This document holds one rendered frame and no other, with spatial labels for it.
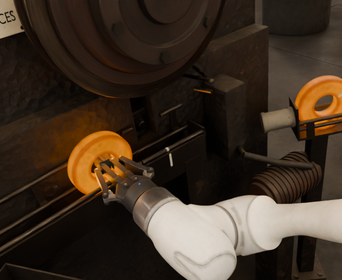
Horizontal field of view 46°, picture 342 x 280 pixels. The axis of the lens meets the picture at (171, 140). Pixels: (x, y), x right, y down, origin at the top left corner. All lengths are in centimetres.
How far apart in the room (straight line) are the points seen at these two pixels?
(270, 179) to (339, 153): 107
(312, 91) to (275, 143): 114
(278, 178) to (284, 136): 113
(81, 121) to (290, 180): 62
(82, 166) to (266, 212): 41
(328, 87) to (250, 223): 53
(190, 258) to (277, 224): 17
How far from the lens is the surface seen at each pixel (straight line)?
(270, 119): 117
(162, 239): 71
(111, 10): 73
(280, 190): 119
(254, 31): 126
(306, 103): 117
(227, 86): 110
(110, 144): 93
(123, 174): 89
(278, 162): 120
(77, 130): 98
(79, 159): 91
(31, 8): 77
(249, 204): 78
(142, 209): 76
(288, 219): 73
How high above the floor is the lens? 130
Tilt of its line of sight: 34 degrees down
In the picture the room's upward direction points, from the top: 8 degrees counter-clockwise
